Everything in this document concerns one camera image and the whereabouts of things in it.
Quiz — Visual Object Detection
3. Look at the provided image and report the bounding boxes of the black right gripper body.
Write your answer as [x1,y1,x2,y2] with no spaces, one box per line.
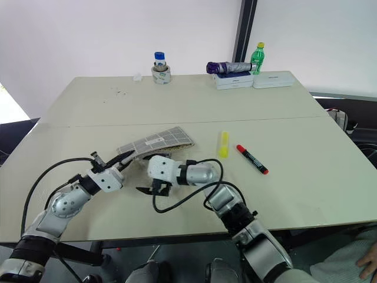
[151,178,173,193]

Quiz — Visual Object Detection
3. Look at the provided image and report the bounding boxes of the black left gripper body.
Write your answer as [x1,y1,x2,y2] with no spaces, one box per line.
[98,160,124,174]

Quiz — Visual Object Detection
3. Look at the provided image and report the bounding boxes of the grey grid mesh pouch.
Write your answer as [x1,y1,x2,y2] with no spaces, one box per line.
[116,126,196,162]

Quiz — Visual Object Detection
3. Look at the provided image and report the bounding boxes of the yellow highlighter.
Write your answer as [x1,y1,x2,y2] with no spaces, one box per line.
[217,131,230,159]

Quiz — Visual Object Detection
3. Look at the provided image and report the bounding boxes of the red capped black marker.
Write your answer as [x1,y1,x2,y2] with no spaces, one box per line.
[236,144,269,175]

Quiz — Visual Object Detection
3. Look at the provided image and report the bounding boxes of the person's bare hand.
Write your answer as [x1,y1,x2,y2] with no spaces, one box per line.
[356,245,377,279]

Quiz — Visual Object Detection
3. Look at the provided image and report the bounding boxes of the small dark crumbs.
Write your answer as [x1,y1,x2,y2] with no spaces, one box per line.
[102,87,128,104]

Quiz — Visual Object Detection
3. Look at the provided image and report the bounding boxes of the dark rounded grey shape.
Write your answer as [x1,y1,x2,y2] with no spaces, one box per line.
[125,259,173,283]
[205,258,241,283]

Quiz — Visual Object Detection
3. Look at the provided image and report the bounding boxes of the black table underframe bar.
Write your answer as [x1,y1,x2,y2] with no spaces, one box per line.
[52,241,113,268]

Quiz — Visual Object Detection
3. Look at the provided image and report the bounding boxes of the white tape roll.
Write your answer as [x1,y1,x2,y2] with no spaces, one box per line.
[151,65,173,85]

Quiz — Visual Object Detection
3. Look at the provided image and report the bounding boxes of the dark side desk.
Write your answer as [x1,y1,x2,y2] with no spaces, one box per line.
[0,117,41,166]

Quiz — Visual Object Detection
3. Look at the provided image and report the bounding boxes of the blue capped white bottle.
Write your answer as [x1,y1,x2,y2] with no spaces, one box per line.
[154,51,166,69]

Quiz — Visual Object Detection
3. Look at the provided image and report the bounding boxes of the white and blue box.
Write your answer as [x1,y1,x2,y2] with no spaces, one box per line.
[212,72,254,91]

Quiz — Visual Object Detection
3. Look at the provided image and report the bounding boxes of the folded purple grey umbrella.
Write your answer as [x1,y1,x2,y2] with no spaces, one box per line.
[206,61,256,75]

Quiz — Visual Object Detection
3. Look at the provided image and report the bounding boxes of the flat white box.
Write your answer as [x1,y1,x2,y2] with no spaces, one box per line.
[252,71,295,89]

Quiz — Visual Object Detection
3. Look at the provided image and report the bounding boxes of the green bottle with yellow cap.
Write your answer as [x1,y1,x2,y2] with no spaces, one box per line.
[250,42,266,75]

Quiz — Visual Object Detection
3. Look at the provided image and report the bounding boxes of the white knitted garment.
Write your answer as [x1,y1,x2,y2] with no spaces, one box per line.
[309,226,377,283]

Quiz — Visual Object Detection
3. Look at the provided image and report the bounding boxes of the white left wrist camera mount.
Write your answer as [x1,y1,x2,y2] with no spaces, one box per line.
[87,166,125,193]

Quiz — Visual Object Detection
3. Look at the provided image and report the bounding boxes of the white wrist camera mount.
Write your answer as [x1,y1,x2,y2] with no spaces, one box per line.
[87,166,125,193]
[147,155,181,187]

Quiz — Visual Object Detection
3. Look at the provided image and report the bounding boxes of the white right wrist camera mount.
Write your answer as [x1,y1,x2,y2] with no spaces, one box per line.
[147,155,181,187]

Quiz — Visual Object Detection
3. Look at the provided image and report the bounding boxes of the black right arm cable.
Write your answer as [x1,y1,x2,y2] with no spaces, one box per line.
[152,158,247,214]

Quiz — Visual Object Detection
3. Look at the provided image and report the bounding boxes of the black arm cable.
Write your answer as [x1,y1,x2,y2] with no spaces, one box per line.
[152,158,247,214]
[21,150,104,238]

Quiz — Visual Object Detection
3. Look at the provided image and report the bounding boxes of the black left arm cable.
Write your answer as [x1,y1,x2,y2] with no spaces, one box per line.
[21,150,104,238]

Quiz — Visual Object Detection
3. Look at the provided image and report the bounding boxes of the dark vertical wall pillar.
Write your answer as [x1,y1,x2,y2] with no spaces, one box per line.
[231,0,259,64]

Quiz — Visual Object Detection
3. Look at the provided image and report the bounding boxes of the dark furniture with cables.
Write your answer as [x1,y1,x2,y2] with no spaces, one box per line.
[309,91,377,170]

